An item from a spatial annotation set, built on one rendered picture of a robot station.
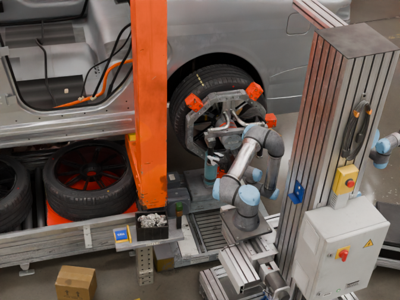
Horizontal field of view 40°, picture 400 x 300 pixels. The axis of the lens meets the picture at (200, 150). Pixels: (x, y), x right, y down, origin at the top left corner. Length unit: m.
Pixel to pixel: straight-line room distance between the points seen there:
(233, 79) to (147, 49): 0.89
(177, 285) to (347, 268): 1.43
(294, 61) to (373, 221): 1.55
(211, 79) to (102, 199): 1.07
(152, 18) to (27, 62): 1.76
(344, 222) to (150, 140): 1.22
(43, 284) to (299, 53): 2.32
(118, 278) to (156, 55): 1.66
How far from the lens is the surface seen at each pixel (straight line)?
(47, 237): 3.73
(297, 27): 3.73
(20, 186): 3.86
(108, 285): 3.84
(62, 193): 3.75
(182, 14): 3.42
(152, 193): 3.47
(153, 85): 2.98
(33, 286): 3.92
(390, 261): 4.03
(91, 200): 3.70
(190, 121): 3.55
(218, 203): 4.15
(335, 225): 2.59
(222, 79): 3.57
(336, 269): 2.72
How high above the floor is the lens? 3.03
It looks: 39 degrees down
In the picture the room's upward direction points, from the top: 3 degrees clockwise
